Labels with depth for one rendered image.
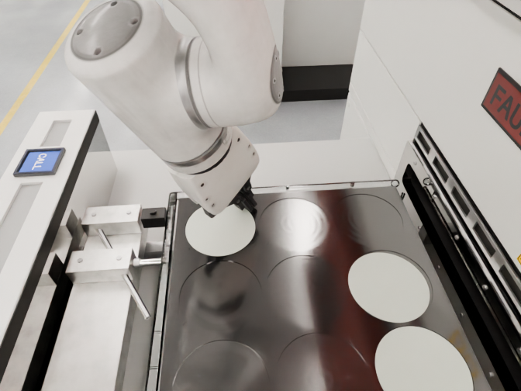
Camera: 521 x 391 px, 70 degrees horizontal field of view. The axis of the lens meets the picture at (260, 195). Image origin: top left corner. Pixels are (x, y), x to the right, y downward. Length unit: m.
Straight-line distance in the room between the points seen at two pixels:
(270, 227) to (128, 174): 0.35
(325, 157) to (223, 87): 0.52
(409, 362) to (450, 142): 0.29
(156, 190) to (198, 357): 0.37
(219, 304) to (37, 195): 0.28
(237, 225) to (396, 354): 0.26
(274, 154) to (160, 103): 0.50
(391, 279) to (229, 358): 0.23
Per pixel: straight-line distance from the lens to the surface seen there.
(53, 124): 0.72
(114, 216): 0.59
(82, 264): 0.55
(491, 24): 0.53
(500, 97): 0.50
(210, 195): 0.45
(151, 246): 0.61
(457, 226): 0.55
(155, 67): 0.30
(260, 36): 0.29
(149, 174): 0.77
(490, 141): 0.51
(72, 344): 0.53
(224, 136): 0.39
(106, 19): 0.33
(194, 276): 0.50
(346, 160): 0.79
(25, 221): 0.56
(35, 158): 0.64
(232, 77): 0.28
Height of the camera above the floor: 1.32
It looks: 46 degrees down
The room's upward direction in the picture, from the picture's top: straight up
